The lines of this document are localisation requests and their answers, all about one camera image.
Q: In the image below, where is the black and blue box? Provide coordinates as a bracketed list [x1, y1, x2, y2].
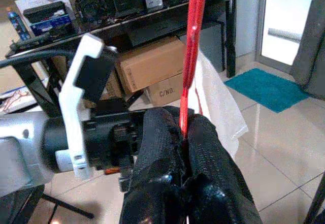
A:
[22, 1, 76, 37]

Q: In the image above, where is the white thin mesh cloth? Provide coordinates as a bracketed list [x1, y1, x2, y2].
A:
[194, 50, 249, 160]

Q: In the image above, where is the black desk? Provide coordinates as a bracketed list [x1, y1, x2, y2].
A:
[5, 0, 238, 118]

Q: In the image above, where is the large plain cardboard box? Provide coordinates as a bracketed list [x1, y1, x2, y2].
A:
[114, 36, 187, 95]

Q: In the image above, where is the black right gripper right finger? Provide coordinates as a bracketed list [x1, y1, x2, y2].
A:
[184, 114, 264, 224]

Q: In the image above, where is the grey curtain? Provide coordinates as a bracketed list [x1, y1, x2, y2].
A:
[290, 0, 325, 99]

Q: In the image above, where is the black clothes rack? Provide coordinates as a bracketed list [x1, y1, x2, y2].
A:
[303, 172, 325, 224]

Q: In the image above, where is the teal floor mat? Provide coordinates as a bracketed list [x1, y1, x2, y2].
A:
[224, 68, 310, 113]

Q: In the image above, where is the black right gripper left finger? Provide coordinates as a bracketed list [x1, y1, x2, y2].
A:
[119, 108, 190, 224]

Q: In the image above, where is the blue drink bottle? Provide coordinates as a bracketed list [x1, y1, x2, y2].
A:
[6, 7, 29, 41]

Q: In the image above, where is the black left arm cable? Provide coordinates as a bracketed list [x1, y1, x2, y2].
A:
[0, 50, 77, 69]

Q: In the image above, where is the glass door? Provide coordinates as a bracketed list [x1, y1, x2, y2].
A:
[256, 0, 319, 67]

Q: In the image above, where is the cardboard box printed C/NO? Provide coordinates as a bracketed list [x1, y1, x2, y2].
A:
[145, 73, 185, 107]

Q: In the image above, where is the red plastic clothes hanger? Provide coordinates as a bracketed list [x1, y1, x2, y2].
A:
[178, 0, 207, 140]

